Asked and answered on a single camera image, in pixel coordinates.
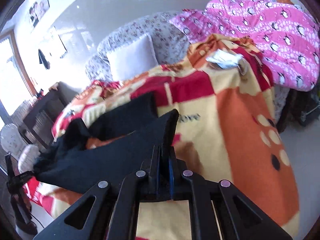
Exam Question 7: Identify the red orange yellow blanket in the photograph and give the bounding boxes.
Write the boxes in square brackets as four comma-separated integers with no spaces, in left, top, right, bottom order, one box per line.
[24,33,301,240]

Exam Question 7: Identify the wall photo poster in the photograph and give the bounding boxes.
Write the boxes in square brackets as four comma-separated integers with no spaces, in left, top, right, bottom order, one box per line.
[28,0,50,28]

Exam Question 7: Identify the pink penguin quilt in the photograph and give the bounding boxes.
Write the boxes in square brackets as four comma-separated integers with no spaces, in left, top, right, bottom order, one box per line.
[169,0,319,91]

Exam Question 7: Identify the white face mask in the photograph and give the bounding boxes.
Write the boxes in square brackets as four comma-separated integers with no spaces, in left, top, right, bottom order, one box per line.
[206,49,243,69]

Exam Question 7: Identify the white square pillow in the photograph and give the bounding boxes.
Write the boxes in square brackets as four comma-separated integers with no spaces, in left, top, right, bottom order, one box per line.
[106,33,158,81]

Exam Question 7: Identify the dark hanging cloth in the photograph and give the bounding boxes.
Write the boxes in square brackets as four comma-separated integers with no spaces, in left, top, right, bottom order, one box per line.
[38,49,50,69]

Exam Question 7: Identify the floral bedding pile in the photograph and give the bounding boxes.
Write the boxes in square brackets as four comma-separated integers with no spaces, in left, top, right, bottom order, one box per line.
[85,11,190,82]

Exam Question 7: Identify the dark wooden desk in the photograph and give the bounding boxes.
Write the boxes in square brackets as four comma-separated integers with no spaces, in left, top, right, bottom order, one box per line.
[19,81,81,152]

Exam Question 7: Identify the black pants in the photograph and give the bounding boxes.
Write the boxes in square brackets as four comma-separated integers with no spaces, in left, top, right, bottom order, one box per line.
[33,93,179,193]

